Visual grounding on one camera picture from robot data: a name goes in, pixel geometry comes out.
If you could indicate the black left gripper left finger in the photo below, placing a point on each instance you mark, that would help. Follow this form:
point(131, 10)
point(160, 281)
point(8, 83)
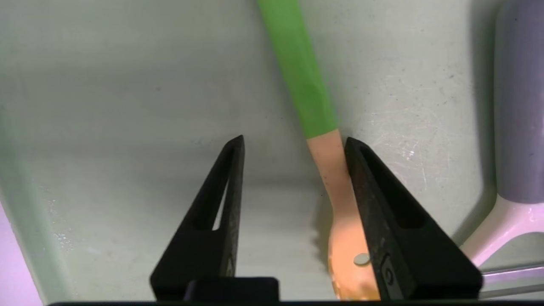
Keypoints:
point(212, 255)

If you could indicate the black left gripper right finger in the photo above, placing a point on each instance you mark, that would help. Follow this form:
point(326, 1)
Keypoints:
point(408, 246)

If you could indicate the light green plastic tray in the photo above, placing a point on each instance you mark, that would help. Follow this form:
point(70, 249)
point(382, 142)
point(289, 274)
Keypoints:
point(127, 85)

